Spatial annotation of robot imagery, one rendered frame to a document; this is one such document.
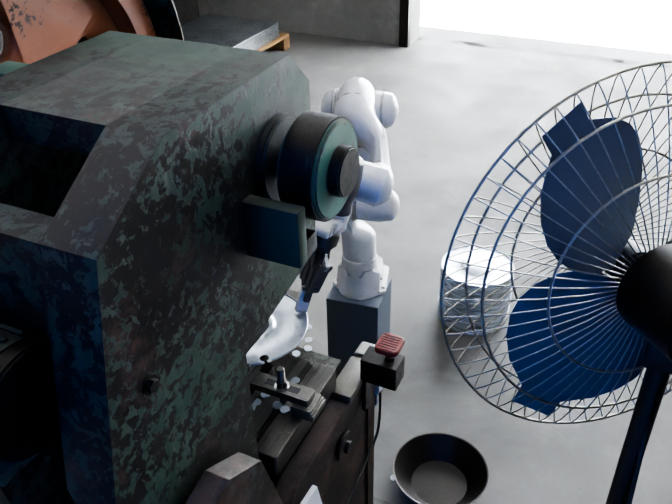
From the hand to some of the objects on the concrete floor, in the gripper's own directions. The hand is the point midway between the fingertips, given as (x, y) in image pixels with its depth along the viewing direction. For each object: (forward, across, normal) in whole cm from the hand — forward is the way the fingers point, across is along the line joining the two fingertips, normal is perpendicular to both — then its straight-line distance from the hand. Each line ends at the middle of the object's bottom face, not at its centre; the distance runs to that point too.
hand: (304, 299), depth 176 cm
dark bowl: (+65, -7, -64) cm, 91 cm away
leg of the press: (+83, -37, -11) cm, 92 cm away
